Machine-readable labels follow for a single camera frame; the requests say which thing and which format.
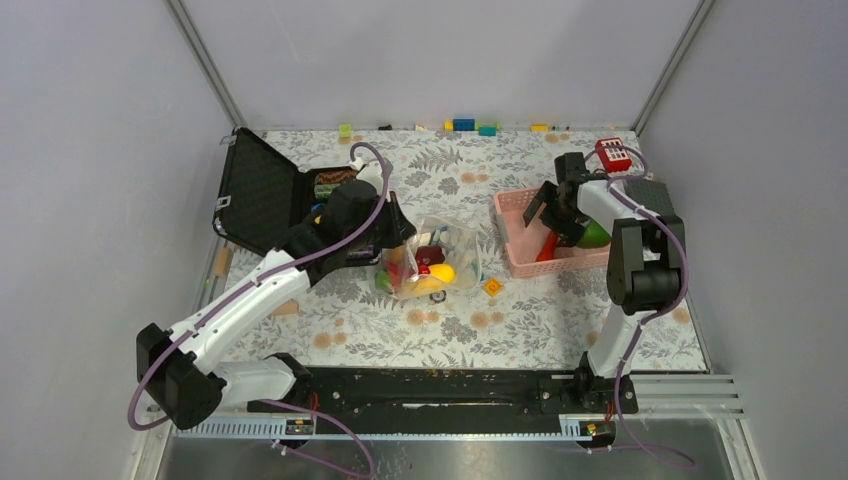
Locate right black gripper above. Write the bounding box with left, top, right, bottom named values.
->
left=523, top=180, right=592, bottom=248

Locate dark red eggplant toy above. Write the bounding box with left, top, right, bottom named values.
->
left=415, top=245, right=445, bottom=266

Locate clear zip top bag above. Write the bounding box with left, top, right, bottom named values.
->
left=372, top=216, right=484, bottom=303

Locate yellow pepper toy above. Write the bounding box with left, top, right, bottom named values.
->
left=403, top=263, right=457, bottom=297

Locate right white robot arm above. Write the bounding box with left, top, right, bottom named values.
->
left=522, top=152, right=688, bottom=412

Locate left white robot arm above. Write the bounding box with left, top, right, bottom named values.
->
left=128, top=180, right=415, bottom=430

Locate pink plastic basket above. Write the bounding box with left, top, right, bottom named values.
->
left=493, top=188, right=609, bottom=279

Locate orange carrot toy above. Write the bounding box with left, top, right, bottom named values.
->
left=535, top=231, right=559, bottom=262

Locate orange square brick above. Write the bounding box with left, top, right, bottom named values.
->
left=482, top=278, right=503, bottom=297

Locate red grid block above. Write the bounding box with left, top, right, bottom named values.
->
left=595, top=137, right=633, bottom=173

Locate dark grey baseplate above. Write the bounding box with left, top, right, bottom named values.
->
left=624, top=179, right=676, bottom=216

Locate black open case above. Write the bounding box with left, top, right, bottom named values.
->
left=212, top=127, right=384, bottom=269

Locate wooden block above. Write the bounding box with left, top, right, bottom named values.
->
left=212, top=247, right=233, bottom=278

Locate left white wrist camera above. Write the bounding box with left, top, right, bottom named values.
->
left=349, top=156, right=393, bottom=198

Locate black ring washer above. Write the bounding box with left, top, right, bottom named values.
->
left=429, top=290, right=447, bottom=304

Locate green teal brick at wall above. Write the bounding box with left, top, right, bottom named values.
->
left=475, top=123, right=500, bottom=137

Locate blue brick at wall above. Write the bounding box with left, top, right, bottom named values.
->
left=451, top=118, right=476, bottom=132

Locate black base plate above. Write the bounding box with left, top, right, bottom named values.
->
left=283, top=367, right=639, bottom=435

